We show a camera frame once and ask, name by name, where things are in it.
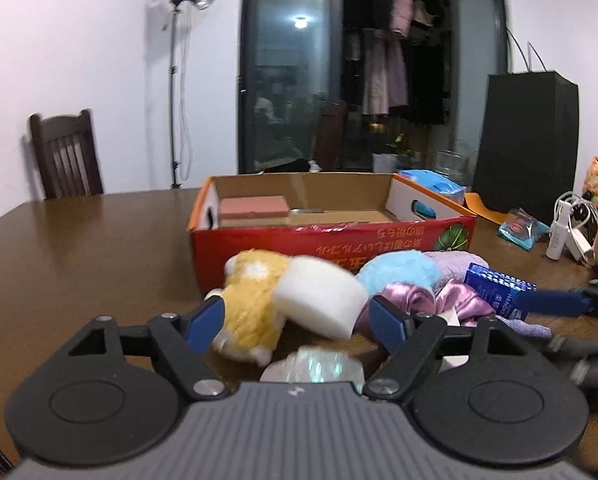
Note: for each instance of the lavender fluffy towel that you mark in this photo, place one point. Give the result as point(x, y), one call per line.
point(454, 265)

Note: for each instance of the yellow plush toy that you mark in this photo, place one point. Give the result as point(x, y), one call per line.
point(252, 323)

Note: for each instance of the clear glass cup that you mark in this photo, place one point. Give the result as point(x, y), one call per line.
point(452, 165)

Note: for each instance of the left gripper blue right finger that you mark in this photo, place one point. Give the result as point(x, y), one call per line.
point(392, 327)

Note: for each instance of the studio light on stand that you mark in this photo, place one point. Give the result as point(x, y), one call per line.
point(180, 141)

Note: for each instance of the blue tissue pack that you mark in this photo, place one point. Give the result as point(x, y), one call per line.
point(436, 183)

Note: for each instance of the black paper bag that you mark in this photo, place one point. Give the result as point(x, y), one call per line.
point(528, 151)

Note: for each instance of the purple satin scrunchie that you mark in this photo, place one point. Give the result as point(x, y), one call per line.
point(408, 298)
point(460, 305)

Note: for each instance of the black sliding door frame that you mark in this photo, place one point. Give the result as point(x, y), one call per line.
point(291, 113)

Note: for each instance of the orange paper piece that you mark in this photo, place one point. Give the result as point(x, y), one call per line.
point(474, 204)

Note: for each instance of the iridescent mesh ball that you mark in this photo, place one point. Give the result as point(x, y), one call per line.
point(314, 365)

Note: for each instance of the small blue packet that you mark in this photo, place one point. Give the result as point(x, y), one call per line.
point(522, 229)

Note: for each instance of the pink white sponge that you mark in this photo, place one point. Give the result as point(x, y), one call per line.
point(254, 207)

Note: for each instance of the purple knit pouch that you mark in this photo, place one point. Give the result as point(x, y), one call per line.
point(526, 329)

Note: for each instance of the blue fluffy plush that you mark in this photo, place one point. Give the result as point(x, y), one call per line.
point(405, 267)

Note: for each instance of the blue white carton box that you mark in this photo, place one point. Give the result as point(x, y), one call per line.
point(499, 290)

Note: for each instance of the red cardboard box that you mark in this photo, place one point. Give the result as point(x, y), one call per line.
point(339, 216)

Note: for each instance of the dark wooden chair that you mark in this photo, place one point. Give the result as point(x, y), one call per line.
point(65, 154)

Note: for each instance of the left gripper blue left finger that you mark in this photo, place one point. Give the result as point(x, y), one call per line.
point(190, 333)

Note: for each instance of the white sponge block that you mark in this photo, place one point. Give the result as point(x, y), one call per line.
point(320, 296)

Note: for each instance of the white charger with cable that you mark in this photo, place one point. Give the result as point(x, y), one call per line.
point(579, 216)

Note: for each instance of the hanging clothes rack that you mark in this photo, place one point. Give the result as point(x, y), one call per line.
point(397, 59)

